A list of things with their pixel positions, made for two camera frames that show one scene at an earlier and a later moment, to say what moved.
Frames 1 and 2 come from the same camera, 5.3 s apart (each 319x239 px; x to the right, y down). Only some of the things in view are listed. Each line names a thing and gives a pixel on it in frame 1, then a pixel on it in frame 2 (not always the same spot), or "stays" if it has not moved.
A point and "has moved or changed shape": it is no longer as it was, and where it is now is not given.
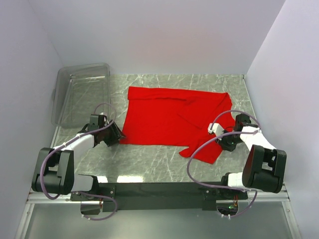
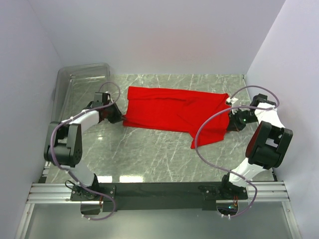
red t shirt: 169,117 has moved or changed shape
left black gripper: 116,134 -> 118,117
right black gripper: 224,146 -> 234,125
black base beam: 129,196 stays
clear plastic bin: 79,91 stays
